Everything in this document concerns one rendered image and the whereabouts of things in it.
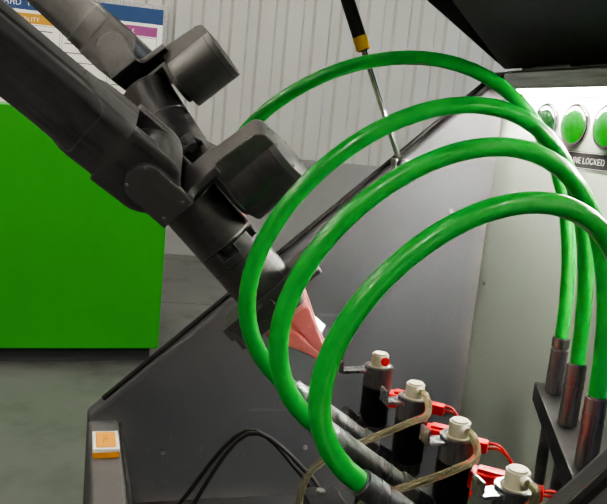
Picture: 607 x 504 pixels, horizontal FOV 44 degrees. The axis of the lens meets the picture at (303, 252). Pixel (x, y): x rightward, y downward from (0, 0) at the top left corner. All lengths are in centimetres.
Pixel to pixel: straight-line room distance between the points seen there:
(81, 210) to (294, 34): 379
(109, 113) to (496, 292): 64
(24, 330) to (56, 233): 53
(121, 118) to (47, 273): 340
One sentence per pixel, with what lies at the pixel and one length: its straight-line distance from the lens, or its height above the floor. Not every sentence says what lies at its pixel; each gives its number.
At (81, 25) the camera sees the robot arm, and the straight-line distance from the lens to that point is 93.
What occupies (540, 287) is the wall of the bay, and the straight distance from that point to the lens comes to 100.
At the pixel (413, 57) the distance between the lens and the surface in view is 77.
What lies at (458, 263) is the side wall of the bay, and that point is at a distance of 110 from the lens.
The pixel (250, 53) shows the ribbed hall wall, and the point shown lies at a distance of 721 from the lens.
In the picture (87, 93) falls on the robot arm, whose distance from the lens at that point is 62.
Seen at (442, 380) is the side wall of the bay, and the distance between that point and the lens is 114.
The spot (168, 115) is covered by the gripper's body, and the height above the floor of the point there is 135.
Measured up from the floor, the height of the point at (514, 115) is 137.
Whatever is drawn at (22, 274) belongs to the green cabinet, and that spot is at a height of 47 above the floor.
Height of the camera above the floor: 135
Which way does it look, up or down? 10 degrees down
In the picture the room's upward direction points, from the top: 6 degrees clockwise
